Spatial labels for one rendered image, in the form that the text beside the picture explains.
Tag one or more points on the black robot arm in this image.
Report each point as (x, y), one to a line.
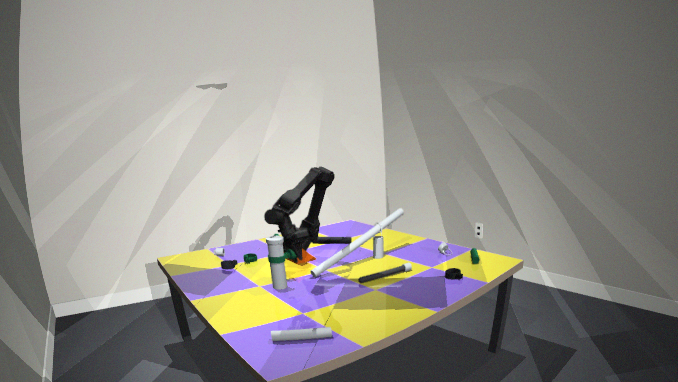
(289, 202)

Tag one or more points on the dark green cup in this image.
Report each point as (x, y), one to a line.
(289, 254)

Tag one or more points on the black cylindrical rod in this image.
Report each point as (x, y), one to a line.
(334, 239)

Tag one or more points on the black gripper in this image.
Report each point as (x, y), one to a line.
(292, 239)

